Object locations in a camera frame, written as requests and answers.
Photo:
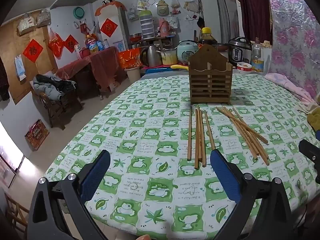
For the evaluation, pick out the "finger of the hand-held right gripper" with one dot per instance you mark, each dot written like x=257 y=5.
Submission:
x=311 y=152

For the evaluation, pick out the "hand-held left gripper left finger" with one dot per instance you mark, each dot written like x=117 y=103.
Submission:
x=96 y=175

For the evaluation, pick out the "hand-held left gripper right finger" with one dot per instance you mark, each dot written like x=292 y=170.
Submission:
x=225 y=175

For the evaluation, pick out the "bundle of wooden chopsticks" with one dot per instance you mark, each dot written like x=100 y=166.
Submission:
x=262 y=157

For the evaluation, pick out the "wooden chopstick holder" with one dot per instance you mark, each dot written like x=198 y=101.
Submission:
x=210 y=80

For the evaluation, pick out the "person's left hand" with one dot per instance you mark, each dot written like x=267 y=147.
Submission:
x=143 y=237

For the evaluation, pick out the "yellow cloth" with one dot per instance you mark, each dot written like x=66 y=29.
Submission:
x=314 y=118

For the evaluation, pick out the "green checked tablecloth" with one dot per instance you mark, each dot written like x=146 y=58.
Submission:
x=150 y=135

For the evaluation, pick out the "printed cardboard box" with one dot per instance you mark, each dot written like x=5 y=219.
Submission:
x=37 y=135

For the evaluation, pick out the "pink cloth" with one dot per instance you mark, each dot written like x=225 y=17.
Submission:
x=287 y=82

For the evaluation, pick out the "dark wooden chair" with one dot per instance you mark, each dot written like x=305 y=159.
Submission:
x=53 y=110

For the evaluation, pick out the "light wooden chair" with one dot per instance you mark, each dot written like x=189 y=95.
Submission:
x=15 y=212

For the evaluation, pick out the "grey jacket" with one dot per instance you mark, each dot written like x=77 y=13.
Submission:
x=52 y=86

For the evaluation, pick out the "white bin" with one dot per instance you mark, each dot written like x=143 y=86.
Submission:
x=133 y=74

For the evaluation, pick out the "red white bowl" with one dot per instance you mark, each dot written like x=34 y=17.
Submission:
x=244 y=68

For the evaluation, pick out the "clear plastic bottle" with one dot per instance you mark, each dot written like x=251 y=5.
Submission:
x=257 y=55

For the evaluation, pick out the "red covered side table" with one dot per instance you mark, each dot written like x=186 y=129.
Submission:
x=100 y=62

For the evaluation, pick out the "blue tray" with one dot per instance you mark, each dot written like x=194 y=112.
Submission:
x=156 y=70

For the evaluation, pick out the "red gift box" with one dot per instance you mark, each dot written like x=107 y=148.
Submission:
x=128 y=58

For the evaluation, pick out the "black silver pressure cooker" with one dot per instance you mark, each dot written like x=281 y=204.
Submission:
x=238 y=52

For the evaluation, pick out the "pink floral plastic sheet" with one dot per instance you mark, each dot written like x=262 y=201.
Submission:
x=295 y=30

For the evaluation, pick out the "white teal rice cooker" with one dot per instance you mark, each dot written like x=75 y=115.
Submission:
x=186 y=52

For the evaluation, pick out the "yellow pot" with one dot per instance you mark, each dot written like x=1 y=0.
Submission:
x=168 y=58

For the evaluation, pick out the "steel kettle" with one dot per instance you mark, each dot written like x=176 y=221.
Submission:
x=151 y=56

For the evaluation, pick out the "cooking oil bottle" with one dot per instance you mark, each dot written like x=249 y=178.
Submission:
x=91 y=43

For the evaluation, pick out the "dark hanging garment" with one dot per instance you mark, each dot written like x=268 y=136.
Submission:
x=3 y=80

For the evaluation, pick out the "white refrigerator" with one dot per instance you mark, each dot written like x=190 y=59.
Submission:
x=111 y=42

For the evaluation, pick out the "red diamond paper poster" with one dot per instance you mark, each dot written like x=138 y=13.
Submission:
x=109 y=27
x=71 y=43
x=33 y=50

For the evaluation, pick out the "dark sauce bottle yellow cap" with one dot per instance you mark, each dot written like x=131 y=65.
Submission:
x=207 y=40

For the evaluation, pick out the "red plastic bag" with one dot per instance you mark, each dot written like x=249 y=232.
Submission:
x=56 y=43

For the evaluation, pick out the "dark red curtain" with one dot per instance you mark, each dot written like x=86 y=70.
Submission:
x=252 y=7

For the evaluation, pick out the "stacked steamer green lid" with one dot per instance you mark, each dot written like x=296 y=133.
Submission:
x=145 y=25

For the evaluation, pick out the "pink thermos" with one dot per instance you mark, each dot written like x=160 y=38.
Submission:
x=163 y=27

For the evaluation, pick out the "green round plate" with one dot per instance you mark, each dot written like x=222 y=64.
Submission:
x=78 y=12

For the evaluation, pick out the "orange cloth cover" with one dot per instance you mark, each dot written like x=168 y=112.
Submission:
x=112 y=5

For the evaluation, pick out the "panda plush toy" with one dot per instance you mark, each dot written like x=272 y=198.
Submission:
x=107 y=0

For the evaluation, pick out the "brown wooden wall board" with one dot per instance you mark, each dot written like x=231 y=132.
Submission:
x=10 y=52

